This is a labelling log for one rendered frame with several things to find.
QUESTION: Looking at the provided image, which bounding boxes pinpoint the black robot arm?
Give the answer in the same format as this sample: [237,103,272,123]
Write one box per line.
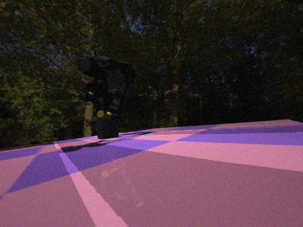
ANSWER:
[78,55,135,122]

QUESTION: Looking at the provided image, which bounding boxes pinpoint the yellow cylinder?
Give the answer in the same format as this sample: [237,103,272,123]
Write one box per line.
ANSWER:
[97,110,111,118]

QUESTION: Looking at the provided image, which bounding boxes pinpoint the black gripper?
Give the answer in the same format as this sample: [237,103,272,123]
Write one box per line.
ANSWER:
[80,80,122,113]

